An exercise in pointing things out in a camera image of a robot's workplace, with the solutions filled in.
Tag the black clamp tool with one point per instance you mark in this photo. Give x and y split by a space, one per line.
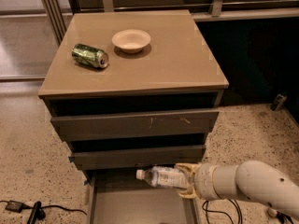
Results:
37 213

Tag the black power adapter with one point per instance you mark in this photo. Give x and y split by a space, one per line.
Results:
14 206

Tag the top grey drawer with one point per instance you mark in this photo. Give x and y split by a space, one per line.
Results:
130 125

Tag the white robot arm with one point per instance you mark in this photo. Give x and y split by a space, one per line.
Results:
249 181

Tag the white paper bowl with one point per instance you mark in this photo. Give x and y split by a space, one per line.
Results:
131 41

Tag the clear plastic water bottle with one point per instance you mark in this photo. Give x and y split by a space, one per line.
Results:
163 177

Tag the grey drawer cabinet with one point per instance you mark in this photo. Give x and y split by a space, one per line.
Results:
175 71

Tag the metal railing frame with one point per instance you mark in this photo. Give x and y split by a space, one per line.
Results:
201 10

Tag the middle grey drawer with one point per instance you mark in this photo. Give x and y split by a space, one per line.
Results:
137 157

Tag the bottom open grey drawer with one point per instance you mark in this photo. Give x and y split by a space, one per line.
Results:
117 197

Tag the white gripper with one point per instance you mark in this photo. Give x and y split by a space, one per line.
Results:
204 180

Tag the green soda can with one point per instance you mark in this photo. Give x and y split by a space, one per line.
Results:
90 56

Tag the small grey floor device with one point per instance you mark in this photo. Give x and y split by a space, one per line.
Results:
278 102

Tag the white power strip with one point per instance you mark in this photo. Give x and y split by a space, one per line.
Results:
281 217

